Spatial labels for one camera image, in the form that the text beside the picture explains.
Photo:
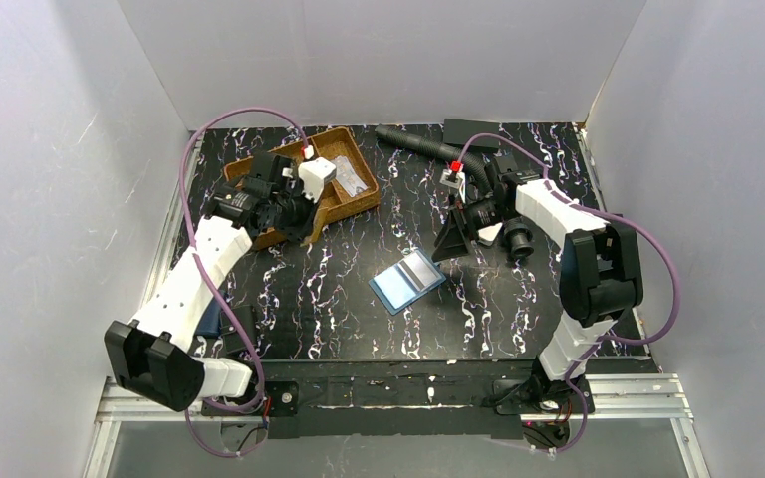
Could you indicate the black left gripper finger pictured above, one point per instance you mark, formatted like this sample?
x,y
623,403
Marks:
x,y
294,226
332,218

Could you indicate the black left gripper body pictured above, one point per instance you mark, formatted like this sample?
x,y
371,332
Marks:
x,y
296,210

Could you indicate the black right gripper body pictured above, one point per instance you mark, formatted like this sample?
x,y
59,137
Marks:
x,y
464,215

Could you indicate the orange VIP credit card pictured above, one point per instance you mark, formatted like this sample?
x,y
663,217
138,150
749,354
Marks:
x,y
329,200

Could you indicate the silver VIP credit card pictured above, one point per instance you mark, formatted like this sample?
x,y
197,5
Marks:
x,y
347,177

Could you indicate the light blue card holder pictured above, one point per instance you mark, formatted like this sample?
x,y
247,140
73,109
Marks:
x,y
395,291

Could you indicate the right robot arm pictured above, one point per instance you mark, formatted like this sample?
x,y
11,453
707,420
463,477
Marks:
x,y
600,275

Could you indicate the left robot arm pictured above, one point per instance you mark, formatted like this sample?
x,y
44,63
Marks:
x,y
149,354

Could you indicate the grey striped card in holder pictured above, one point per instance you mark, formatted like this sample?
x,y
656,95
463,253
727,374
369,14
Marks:
x,y
419,270

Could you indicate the woven wicker organizer tray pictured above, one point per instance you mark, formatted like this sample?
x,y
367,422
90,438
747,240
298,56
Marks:
x,y
327,144

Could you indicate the black flat box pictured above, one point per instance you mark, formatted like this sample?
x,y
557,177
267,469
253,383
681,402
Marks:
x,y
458,132

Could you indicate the dark blue wallet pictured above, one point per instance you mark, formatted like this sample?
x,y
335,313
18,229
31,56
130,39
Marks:
x,y
211,322

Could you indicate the black box right side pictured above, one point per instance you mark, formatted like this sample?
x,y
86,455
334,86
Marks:
x,y
623,221

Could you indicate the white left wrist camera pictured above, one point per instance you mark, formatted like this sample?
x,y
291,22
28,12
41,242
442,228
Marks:
x,y
316,173

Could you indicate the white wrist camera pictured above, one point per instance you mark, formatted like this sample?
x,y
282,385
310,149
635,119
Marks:
x,y
454,177
316,173

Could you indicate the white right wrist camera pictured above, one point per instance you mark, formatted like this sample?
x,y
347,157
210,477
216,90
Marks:
x,y
454,177

